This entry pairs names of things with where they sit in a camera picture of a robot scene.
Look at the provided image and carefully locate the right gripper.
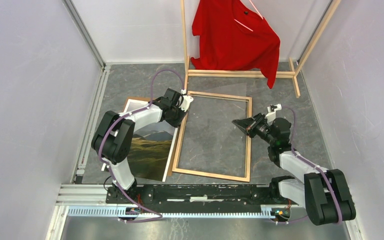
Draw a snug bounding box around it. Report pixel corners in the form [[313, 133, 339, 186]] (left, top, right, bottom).
[[231, 112, 276, 146]]

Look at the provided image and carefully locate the landscape photo print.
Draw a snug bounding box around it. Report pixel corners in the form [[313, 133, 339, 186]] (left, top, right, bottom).
[[123, 98, 180, 183]]

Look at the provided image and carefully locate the wooden picture frame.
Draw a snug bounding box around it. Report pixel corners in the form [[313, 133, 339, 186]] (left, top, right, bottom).
[[171, 93, 251, 183]]

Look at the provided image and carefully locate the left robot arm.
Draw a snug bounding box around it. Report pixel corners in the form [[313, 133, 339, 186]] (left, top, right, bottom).
[[91, 88, 194, 204]]

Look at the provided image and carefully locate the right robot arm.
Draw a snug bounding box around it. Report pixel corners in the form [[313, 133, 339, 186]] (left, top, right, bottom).
[[232, 113, 357, 226]]

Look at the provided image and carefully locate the wooden clothes rack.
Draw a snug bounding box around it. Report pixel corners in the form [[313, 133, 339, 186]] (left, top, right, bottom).
[[180, 0, 341, 98]]

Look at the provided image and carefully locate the red t-shirt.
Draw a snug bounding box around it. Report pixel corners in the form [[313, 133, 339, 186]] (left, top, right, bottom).
[[190, 0, 281, 89]]

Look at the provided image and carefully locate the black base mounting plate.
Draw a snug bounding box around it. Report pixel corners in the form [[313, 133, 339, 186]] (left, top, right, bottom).
[[105, 184, 296, 214]]

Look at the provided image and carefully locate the pink clothes hanger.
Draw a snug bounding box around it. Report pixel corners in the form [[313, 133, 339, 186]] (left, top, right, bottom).
[[231, 0, 265, 33]]

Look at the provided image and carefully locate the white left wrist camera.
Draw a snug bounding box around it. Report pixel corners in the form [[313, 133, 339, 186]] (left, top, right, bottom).
[[179, 89, 194, 112]]

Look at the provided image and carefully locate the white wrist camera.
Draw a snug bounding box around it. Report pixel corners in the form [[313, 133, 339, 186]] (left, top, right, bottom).
[[179, 89, 194, 112], [265, 103, 282, 124]]

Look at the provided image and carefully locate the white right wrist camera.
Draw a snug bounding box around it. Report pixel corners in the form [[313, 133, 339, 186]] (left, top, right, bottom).
[[265, 103, 282, 124]]

